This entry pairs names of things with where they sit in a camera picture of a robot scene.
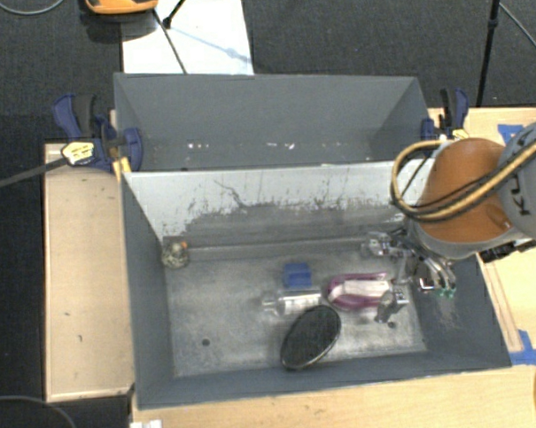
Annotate black oval disc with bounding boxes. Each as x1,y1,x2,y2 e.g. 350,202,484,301
276,303,345,372

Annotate blue sponge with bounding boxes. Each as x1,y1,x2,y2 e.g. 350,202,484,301
282,261,313,292

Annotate small grey toy animal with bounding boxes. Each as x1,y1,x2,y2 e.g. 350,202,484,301
159,238,192,270

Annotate pale wood board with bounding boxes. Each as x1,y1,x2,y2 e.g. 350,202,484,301
35,138,136,404

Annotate clear plastic bottle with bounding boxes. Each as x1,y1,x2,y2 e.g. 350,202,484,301
259,287,325,319

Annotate black cylinder on white bracket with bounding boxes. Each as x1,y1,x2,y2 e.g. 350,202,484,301
478,237,536,263

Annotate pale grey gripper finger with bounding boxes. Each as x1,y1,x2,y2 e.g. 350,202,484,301
360,230,402,260
371,286,412,325

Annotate grey metal bin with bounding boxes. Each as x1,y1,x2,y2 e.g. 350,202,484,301
112,55,515,412

